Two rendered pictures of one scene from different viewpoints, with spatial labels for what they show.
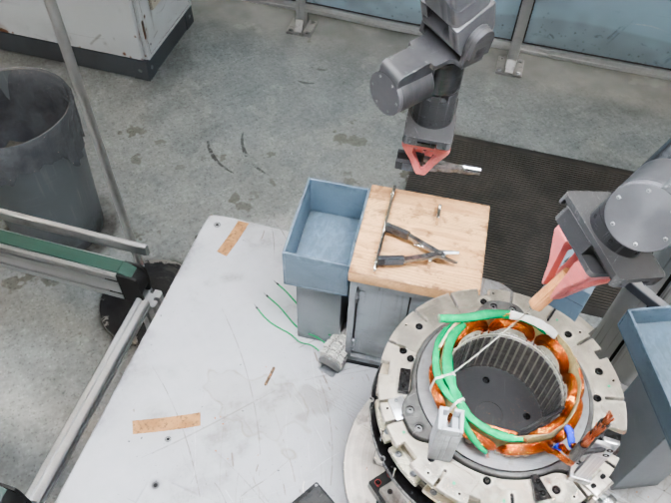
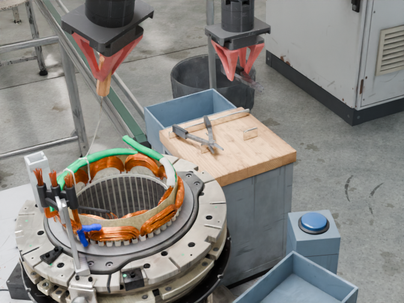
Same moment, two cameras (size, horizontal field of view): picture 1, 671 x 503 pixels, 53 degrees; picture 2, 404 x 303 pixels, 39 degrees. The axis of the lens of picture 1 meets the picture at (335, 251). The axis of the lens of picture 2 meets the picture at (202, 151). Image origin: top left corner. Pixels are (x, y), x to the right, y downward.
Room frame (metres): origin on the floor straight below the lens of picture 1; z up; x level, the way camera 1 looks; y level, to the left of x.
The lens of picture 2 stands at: (0.10, -0.85, 1.63)
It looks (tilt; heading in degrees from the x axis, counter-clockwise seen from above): 33 degrees down; 54
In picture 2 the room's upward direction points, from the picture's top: 3 degrees counter-clockwise
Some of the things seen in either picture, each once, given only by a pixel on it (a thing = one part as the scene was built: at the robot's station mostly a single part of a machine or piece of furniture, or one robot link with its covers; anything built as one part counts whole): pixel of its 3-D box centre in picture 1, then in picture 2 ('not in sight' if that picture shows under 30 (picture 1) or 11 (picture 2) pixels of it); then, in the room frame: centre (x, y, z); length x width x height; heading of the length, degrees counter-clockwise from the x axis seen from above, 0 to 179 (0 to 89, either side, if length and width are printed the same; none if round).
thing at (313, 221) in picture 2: not in sight; (314, 220); (0.65, -0.39, 1.04); 0.04 x 0.04 x 0.01
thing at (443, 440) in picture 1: (446, 435); (41, 183); (0.32, -0.14, 1.14); 0.03 x 0.03 x 0.09; 83
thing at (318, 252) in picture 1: (327, 271); (193, 163); (0.71, 0.01, 0.92); 0.17 x 0.11 x 0.28; 169
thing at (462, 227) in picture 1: (421, 242); (225, 145); (0.68, -0.14, 1.05); 0.20 x 0.19 x 0.02; 79
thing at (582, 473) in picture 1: (594, 457); (74, 237); (0.29, -0.30, 1.15); 0.03 x 0.02 x 0.12; 75
